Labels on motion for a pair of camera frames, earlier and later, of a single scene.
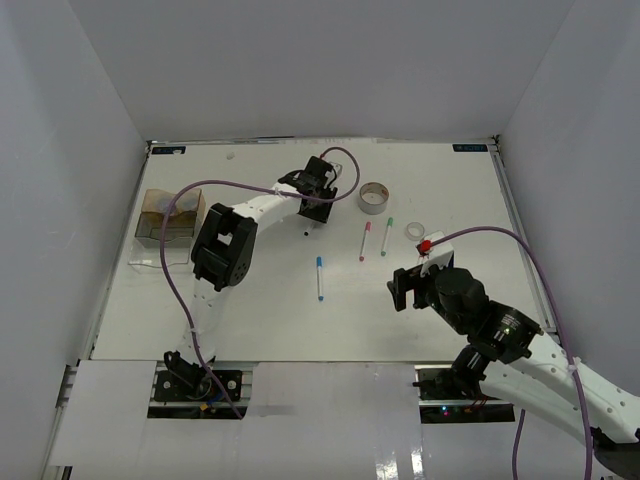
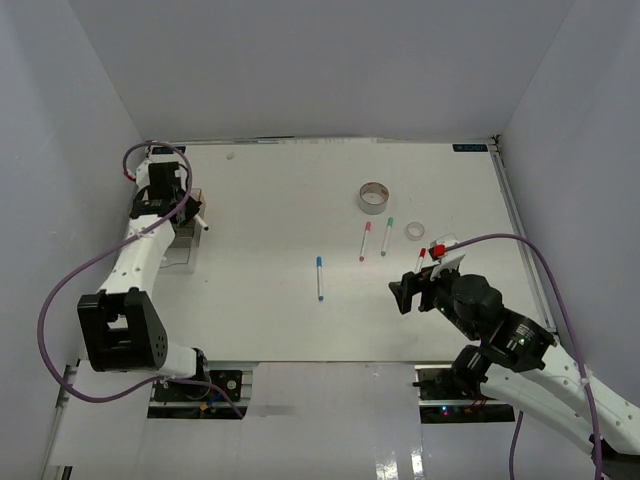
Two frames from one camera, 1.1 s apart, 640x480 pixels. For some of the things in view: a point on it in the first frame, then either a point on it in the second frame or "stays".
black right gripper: [404, 280] stays
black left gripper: [321, 215] to [192, 208]
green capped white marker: [386, 236] stays
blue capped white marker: [319, 263] stays
